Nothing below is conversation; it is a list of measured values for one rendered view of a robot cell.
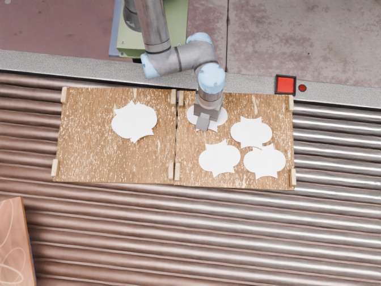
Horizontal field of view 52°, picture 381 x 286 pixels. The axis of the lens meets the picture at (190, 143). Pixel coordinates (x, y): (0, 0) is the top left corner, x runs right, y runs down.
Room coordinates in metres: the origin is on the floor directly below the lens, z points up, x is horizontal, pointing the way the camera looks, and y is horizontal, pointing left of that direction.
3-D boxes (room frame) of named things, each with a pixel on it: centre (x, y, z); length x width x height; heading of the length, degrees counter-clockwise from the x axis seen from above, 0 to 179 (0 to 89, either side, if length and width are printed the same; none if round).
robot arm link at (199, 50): (0.60, -0.01, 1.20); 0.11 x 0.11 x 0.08; 16
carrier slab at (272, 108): (0.42, -0.16, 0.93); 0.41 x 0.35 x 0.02; 89
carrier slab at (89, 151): (0.43, 0.26, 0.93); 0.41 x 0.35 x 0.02; 90
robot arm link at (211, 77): (0.51, -0.06, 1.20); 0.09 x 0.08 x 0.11; 16
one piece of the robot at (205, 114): (0.49, -0.05, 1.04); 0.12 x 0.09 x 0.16; 163
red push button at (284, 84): (0.64, -0.35, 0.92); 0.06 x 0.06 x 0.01; 85
